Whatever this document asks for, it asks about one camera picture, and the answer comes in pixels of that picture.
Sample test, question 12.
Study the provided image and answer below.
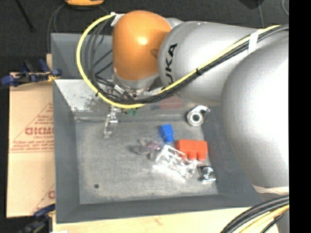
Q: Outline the grey and purple toy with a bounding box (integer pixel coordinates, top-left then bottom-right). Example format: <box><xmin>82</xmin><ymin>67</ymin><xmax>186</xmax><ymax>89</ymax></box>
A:
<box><xmin>132</xmin><ymin>138</ymin><xmax>162</xmax><ymax>160</ymax></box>

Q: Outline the brown cardboard board red print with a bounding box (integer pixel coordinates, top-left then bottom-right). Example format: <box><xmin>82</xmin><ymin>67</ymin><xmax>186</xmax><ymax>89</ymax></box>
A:
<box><xmin>6</xmin><ymin>72</ymin><xmax>56</xmax><ymax>218</ymax></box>

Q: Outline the grey metal bin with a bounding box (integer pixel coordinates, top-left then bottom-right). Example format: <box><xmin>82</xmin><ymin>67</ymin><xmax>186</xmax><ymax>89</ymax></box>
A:
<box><xmin>50</xmin><ymin>32</ymin><xmax>265</xmax><ymax>223</ymax></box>

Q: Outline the clear plastic packet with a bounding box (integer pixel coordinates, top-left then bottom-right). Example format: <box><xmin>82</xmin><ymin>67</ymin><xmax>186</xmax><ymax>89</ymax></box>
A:
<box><xmin>152</xmin><ymin>144</ymin><xmax>199</xmax><ymax>183</ymax></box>

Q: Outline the blue toy block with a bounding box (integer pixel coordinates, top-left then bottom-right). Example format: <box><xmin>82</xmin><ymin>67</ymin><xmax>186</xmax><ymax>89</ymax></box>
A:
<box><xmin>158</xmin><ymin>123</ymin><xmax>175</xmax><ymax>144</ymax></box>

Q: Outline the orange-red toy block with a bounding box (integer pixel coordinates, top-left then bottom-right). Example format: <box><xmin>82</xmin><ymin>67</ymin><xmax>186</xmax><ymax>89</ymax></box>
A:
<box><xmin>174</xmin><ymin>139</ymin><xmax>209</xmax><ymax>161</ymax></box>

